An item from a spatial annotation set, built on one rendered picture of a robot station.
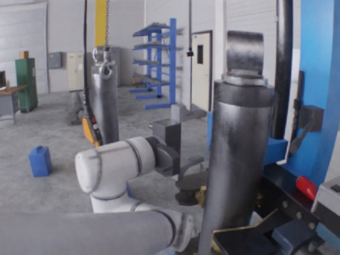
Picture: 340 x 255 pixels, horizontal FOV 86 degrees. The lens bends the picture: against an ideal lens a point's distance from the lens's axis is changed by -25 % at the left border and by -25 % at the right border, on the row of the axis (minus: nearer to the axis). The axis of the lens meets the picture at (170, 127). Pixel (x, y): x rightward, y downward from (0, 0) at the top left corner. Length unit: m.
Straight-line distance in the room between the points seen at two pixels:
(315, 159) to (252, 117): 0.47
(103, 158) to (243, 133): 0.43
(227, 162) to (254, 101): 0.22
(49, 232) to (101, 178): 0.28
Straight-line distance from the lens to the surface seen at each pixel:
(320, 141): 1.06
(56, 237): 0.20
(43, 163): 3.32
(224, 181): 0.80
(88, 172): 0.45
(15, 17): 12.11
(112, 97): 1.90
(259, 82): 0.73
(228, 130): 0.73
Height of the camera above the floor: 1.56
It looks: 18 degrees down
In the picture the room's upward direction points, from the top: straight up
